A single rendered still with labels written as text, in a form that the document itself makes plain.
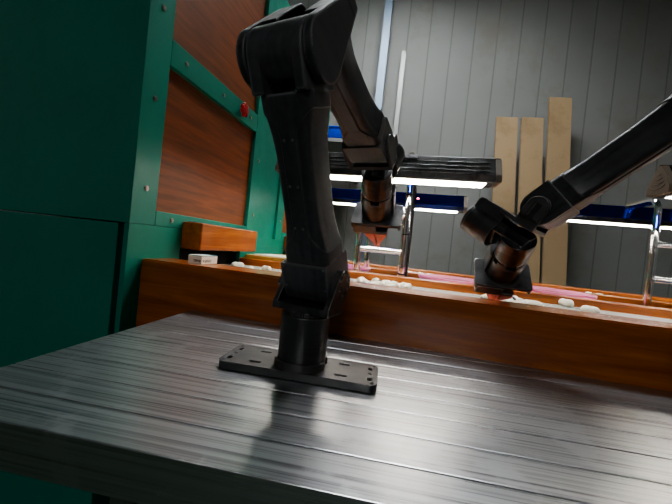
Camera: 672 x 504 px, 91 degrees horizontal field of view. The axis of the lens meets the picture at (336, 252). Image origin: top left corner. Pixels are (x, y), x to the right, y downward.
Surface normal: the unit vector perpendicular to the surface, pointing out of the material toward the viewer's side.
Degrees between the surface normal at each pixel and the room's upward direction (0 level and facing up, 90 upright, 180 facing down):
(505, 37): 90
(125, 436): 0
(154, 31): 90
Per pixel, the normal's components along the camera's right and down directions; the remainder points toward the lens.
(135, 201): 0.97, 0.11
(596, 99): -0.14, 0.00
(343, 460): 0.11, -0.99
